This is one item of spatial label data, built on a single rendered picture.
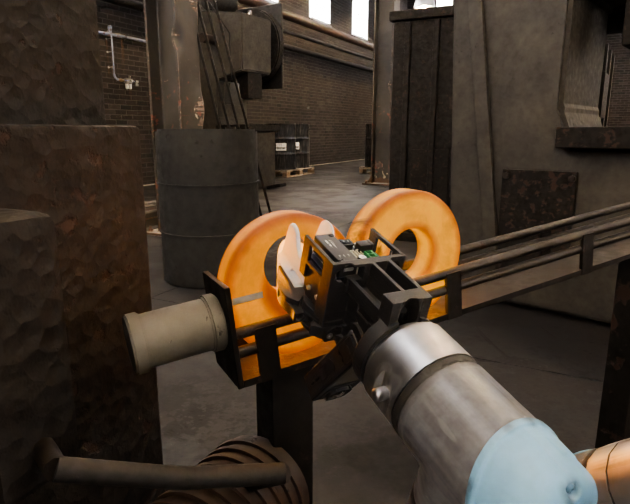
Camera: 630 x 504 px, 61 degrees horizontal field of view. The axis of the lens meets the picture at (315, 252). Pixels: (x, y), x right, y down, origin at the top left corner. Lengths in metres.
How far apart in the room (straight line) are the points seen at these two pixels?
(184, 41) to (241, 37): 3.60
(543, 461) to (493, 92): 2.53
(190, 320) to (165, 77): 4.29
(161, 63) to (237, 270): 4.31
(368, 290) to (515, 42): 2.41
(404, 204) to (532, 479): 0.37
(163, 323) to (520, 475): 0.34
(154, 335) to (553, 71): 2.39
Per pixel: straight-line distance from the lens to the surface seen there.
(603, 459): 0.45
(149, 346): 0.52
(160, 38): 4.82
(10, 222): 0.48
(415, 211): 0.63
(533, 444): 0.34
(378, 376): 0.38
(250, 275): 0.54
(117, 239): 0.68
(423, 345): 0.38
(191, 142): 2.94
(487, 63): 2.82
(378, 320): 0.40
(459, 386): 0.36
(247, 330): 0.54
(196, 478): 0.52
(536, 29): 2.76
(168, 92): 4.74
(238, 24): 8.20
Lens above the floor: 0.86
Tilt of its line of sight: 13 degrees down
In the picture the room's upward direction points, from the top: straight up
